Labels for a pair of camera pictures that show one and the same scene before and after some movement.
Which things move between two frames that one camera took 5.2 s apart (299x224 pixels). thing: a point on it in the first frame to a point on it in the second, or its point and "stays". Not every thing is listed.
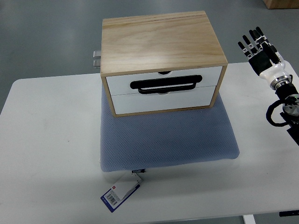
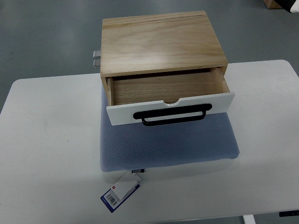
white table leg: [249, 219] stays
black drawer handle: [166, 84] to [184, 110]
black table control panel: [290, 213] stays
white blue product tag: [122, 191] stays
